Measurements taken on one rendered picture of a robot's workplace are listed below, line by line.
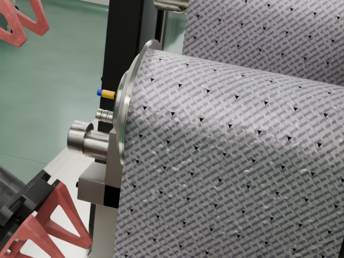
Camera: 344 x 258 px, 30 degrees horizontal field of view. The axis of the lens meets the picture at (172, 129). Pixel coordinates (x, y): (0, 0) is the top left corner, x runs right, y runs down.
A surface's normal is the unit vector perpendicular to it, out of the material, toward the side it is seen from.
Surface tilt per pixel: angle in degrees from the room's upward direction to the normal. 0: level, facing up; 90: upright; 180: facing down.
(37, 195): 28
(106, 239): 90
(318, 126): 55
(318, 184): 90
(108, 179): 90
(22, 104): 0
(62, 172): 0
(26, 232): 100
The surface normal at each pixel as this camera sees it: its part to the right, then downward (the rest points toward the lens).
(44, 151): 0.13, -0.91
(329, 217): -0.24, 0.35
